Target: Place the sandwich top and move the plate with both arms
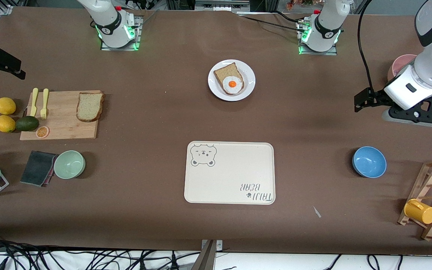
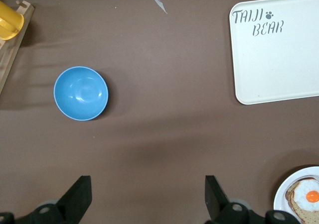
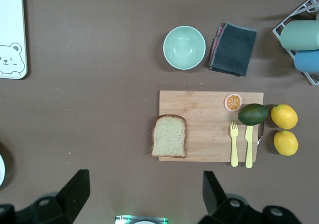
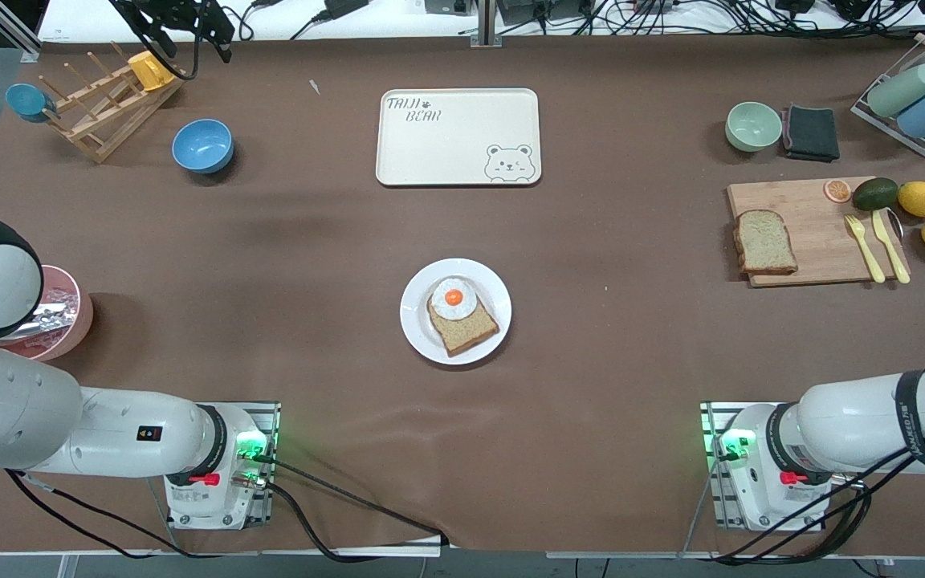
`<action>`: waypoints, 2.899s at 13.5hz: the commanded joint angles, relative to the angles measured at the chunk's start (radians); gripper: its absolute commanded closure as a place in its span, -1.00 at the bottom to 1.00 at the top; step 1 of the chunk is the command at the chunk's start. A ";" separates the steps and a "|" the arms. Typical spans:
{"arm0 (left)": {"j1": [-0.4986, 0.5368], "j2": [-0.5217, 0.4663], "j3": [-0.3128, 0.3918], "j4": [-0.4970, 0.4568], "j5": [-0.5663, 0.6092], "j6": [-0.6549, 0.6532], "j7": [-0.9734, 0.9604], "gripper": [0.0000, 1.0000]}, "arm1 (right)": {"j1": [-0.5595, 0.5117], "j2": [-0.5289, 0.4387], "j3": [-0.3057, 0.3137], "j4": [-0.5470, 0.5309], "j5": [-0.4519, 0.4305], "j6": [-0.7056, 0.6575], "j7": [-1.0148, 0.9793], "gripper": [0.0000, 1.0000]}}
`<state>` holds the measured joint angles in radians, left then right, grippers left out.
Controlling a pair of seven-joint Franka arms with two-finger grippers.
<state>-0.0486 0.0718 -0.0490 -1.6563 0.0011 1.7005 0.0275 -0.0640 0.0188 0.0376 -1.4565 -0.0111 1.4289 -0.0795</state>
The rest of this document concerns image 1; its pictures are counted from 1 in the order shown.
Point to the dark grey sponge cloth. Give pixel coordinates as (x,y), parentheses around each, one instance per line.
(38,168)

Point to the brown bread slice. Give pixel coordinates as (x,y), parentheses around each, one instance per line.
(89,107)
(225,73)

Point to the white round plate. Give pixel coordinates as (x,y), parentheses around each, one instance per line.
(249,80)

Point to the blue bowl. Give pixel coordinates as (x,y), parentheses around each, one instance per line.
(369,162)

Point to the toy fried egg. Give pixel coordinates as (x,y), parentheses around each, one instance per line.
(232,84)

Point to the yellow lemon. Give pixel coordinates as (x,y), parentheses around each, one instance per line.
(6,105)
(5,123)

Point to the wooden cutting board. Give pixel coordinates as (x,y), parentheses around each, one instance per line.
(64,120)

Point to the yellow plastic fork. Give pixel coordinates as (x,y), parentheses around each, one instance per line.
(44,107)

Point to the metal corner bracket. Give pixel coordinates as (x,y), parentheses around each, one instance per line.
(5,9)

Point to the orange fruit slice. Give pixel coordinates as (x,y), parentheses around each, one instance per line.
(42,132)

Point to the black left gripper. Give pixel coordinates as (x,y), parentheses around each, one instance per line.
(374,96)

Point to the beige bear print tray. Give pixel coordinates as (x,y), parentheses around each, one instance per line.
(231,176)

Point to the small grey tape scrap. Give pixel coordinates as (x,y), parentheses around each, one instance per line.
(317,212)

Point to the yellow cup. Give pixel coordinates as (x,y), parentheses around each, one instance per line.
(420,212)

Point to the pale green bowl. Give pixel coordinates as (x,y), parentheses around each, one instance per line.
(69,164)

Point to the yellow plastic knife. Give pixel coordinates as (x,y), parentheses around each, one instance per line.
(33,101)

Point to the grey metal camera bracket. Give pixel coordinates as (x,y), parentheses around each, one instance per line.
(209,258)

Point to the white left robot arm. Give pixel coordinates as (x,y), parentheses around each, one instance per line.
(431,63)

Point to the aluminium frame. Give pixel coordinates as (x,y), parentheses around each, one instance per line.
(219,4)

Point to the dark green avocado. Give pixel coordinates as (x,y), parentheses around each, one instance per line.
(27,123)

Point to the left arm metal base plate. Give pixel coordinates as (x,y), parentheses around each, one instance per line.
(332,52)

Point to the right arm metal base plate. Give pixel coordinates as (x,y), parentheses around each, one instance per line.
(138,37)

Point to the pink bowl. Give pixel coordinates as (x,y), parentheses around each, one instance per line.
(399,65)

